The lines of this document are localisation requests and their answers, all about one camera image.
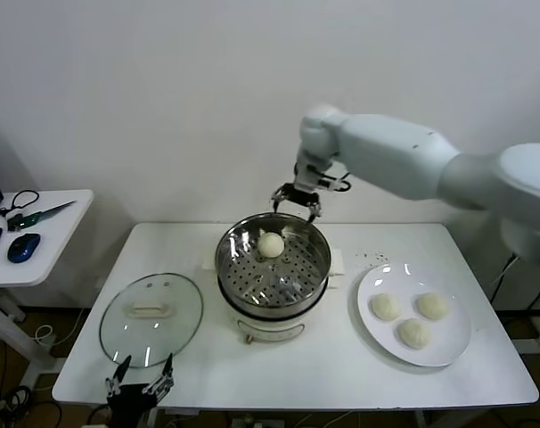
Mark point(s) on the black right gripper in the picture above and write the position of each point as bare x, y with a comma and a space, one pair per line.
300, 196

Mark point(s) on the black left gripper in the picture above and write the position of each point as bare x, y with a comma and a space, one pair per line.
127, 401

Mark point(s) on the white steamed baozi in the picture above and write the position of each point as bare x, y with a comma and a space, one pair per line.
386, 307
433, 306
414, 333
270, 244

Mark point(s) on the round glass pot lid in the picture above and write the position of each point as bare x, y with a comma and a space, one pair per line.
147, 310

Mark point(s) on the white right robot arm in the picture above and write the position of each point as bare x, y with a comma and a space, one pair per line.
386, 151

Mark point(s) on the scattered dark crumbs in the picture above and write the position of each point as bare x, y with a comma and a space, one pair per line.
379, 255

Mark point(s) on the white electric cooker pot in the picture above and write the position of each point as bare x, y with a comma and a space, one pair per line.
270, 327

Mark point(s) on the white side table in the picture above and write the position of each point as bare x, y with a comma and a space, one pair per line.
60, 241

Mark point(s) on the blue computer mouse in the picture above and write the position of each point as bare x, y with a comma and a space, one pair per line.
24, 247

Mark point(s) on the green and black tool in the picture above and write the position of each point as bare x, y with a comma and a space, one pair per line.
29, 218

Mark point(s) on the large white plate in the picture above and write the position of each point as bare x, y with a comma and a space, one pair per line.
452, 343

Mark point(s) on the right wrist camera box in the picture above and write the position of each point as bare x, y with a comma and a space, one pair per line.
306, 178

